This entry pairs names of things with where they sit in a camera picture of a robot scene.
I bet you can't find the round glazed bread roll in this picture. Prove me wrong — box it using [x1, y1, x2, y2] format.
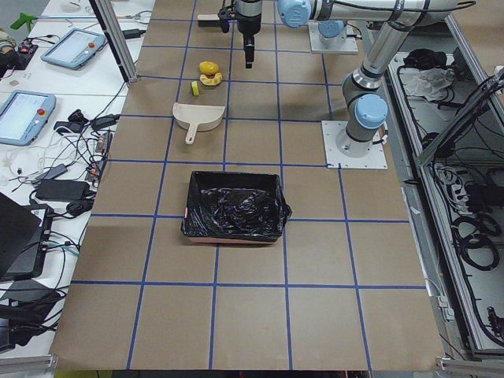
[198, 61, 220, 76]

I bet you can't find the golden croissant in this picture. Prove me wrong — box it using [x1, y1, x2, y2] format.
[199, 72, 223, 87]

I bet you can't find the yellow green sponge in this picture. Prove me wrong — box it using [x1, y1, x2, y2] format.
[191, 81, 200, 97]

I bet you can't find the beige plastic dustpan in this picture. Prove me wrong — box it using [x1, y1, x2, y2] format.
[172, 102, 225, 145]

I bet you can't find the beige hand brush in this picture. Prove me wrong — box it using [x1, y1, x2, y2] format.
[197, 14, 220, 28]

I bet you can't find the pink bin with black bag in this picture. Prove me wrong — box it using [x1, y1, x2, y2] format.
[180, 171, 292, 244]

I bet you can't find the upper blue teach pendant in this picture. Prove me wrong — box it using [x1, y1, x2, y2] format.
[41, 28, 106, 70]

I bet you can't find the blue teach pendant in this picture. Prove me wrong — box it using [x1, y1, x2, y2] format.
[1, 90, 56, 146]
[41, 28, 106, 70]

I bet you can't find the crumpled white cloth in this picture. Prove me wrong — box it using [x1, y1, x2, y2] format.
[404, 69, 455, 102]

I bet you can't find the lower blue teach pendant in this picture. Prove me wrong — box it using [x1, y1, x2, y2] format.
[1, 90, 56, 146]

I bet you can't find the black power adapter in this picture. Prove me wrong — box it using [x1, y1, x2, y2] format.
[35, 180, 90, 202]

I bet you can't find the black laptop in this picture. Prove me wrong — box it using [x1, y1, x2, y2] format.
[1, 195, 54, 282]

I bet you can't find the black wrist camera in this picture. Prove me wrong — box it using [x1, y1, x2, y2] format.
[217, 6, 236, 34]

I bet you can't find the aluminium frame post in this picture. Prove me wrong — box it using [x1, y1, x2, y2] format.
[89, 0, 138, 83]

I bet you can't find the green handled grabber tool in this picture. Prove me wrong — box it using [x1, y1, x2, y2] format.
[10, 13, 97, 31]

